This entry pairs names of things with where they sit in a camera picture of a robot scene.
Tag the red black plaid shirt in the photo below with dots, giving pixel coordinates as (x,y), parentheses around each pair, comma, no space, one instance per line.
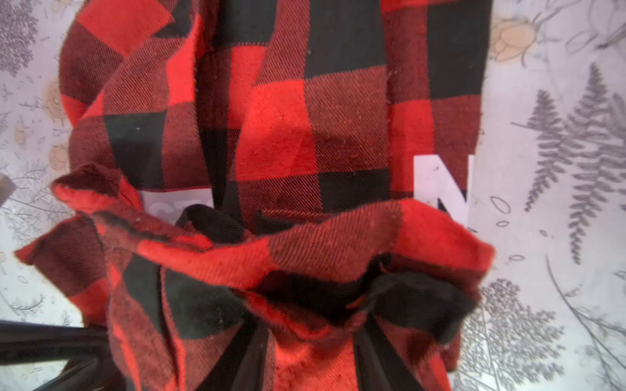
(234,160)

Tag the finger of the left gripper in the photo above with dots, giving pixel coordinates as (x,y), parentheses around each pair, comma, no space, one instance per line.
(34,343)
(96,374)

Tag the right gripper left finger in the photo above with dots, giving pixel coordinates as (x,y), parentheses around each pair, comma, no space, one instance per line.
(242,365)

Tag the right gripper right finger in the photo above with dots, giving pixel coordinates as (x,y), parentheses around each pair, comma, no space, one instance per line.
(377,364)

